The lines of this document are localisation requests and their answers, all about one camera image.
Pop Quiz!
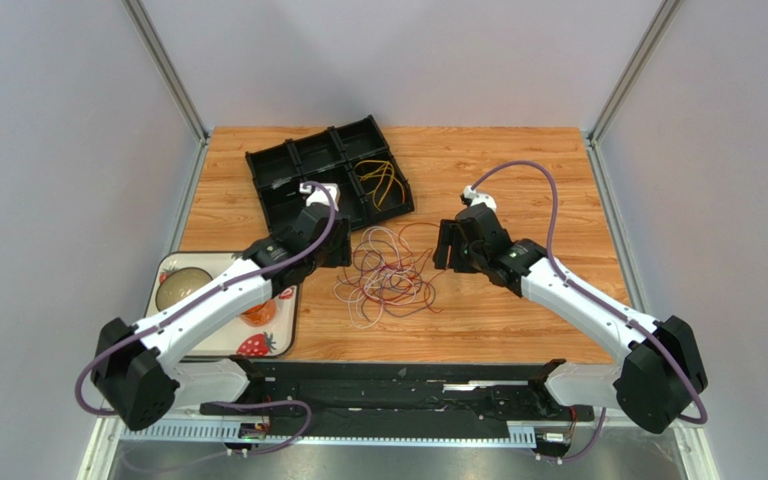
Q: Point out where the black compartment organizer box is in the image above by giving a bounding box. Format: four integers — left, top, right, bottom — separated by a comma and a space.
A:
245, 115, 415, 232

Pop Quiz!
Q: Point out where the yellow cable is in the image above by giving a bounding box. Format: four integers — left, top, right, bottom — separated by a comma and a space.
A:
354, 158, 407, 213

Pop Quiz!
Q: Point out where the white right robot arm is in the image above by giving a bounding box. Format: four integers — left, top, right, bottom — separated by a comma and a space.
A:
434, 204, 708, 434

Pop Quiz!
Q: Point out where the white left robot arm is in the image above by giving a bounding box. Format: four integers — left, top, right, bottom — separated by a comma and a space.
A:
75, 203, 351, 431

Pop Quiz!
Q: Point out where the orange cup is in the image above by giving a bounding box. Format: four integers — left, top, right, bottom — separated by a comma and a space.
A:
238, 299, 277, 327

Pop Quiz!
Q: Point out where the strawberry print tray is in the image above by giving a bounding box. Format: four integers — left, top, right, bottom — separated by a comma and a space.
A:
146, 252, 300, 358

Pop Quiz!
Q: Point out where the beige bowl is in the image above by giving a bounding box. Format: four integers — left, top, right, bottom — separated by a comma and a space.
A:
154, 267, 213, 311

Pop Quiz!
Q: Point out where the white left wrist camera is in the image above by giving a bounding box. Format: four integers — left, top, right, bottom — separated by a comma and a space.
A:
299, 182, 341, 211

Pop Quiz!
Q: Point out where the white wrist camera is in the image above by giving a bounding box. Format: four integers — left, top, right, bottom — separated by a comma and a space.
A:
299, 182, 341, 211
460, 185, 497, 212

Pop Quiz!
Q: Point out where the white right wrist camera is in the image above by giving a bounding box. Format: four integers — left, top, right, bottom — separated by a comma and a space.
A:
460, 185, 497, 212

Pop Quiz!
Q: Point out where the red cable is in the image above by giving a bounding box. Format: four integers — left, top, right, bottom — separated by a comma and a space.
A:
337, 220, 445, 317

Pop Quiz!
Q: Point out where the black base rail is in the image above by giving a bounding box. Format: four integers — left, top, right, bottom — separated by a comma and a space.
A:
198, 360, 596, 441

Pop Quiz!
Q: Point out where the aluminium frame rail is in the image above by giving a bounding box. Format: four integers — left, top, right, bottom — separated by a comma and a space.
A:
121, 0, 210, 142

